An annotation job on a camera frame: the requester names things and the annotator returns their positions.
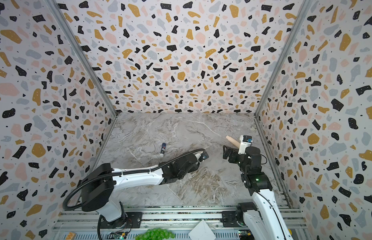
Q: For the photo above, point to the green grape bunch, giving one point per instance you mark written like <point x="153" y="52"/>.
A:
<point x="156" y="234"/>

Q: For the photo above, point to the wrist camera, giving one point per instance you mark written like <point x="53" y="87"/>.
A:
<point x="246" y="141"/>
<point x="201" y="156"/>

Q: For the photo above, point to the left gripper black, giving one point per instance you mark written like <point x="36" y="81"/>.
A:
<point x="193" y="169"/>

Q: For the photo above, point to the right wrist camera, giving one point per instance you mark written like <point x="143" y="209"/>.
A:
<point x="246" y="141"/>

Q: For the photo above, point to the wooden stamp handle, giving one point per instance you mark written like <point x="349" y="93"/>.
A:
<point x="233" y="141"/>

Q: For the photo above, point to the small wooden block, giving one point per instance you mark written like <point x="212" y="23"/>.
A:
<point x="70" y="236"/>

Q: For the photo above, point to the small circuit board right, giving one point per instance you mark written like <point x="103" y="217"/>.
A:
<point x="245" y="235"/>

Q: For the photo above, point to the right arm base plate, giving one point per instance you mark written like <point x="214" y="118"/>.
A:
<point x="233" y="219"/>

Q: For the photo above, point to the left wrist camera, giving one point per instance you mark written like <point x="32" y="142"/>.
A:
<point x="201" y="156"/>

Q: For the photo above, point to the left aluminium corner post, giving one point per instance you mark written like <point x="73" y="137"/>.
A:
<point x="58" y="15"/>

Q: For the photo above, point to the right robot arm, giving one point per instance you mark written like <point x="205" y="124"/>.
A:
<point x="262" y="215"/>

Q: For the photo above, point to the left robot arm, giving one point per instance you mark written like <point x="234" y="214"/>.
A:
<point x="103" y="181"/>

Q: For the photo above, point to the small circuit board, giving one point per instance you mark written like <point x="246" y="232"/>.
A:
<point x="119" y="235"/>
<point x="245" y="235"/>

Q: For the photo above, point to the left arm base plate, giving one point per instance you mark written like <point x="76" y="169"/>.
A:
<point x="131" y="220"/>

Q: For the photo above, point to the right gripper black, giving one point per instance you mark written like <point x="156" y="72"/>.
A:
<point x="235" y="154"/>

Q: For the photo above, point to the right aluminium corner post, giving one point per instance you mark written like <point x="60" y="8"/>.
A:
<point x="285" y="51"/>

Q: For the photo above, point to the small circuit board left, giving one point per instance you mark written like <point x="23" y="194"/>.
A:
<point x="119" y="235"/>

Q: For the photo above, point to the aluminium corner post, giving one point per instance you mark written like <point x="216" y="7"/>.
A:
<point x="58" y="15"/>
<point x="285" y="51"/>

